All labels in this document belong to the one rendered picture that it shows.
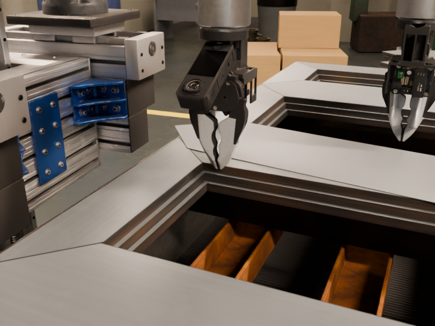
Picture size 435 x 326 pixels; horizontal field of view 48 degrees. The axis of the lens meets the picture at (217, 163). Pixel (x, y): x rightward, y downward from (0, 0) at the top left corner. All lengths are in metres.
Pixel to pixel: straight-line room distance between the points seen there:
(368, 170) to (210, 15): 0.33
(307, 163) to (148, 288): 0.38
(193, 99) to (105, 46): 0.55
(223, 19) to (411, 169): 0.37
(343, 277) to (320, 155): 0.20
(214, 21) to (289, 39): 3.85
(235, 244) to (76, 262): 0.41
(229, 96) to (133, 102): 0.50
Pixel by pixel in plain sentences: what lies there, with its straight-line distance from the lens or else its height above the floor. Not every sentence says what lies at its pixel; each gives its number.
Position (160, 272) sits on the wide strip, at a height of 0.86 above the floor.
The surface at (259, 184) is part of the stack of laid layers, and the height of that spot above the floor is 0.84.
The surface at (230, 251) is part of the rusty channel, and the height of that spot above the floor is 0.68.
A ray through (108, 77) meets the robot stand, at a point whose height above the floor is 0.91.
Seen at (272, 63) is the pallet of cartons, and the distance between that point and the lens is 4.19.
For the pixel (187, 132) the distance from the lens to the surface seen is 0.91.
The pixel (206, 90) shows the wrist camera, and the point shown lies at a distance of 0.64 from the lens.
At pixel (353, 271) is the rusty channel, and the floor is 0.68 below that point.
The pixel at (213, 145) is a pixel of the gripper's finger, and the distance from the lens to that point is 0.74.
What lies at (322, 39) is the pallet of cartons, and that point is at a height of 0.50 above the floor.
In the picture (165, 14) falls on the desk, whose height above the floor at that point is 0.40.
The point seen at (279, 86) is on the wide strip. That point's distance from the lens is 1.27.
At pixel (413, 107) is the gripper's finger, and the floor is 0.92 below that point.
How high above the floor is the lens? 1.16
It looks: 23 degrees down
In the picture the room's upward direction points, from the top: straight up
